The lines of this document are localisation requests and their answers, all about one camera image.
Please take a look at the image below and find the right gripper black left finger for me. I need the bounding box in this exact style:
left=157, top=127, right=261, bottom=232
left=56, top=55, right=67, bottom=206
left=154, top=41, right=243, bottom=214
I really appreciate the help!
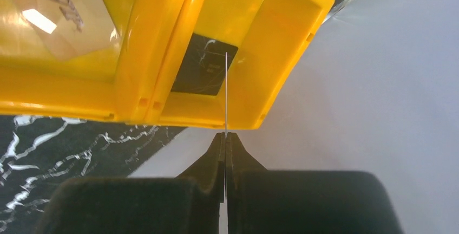
left=36, top=133, right=226, bottom=233

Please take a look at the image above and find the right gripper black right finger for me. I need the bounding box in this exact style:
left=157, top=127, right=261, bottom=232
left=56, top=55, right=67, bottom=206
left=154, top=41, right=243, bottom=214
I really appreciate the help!
left=226, top=133, right=403, bottom=233

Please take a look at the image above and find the black card in bin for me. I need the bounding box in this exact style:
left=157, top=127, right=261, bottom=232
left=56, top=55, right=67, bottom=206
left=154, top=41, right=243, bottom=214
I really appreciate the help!
left=171, top=33, right=238, bottom=96

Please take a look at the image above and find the clear plastic card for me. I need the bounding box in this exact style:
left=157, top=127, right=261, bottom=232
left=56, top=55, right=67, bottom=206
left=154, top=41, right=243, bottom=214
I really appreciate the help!
left=1, top=0, right=119, bottom=60

